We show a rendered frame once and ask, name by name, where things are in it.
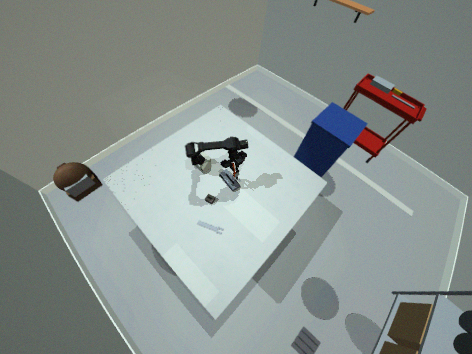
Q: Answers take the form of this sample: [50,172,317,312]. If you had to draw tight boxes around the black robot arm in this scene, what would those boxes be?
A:
[185,136,249,166]

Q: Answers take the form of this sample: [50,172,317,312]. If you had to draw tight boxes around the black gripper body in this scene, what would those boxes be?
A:
[220,151,247,168]

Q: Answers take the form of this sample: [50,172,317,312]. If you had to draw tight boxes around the grey forked bar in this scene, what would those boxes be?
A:
[197,221,223,234]

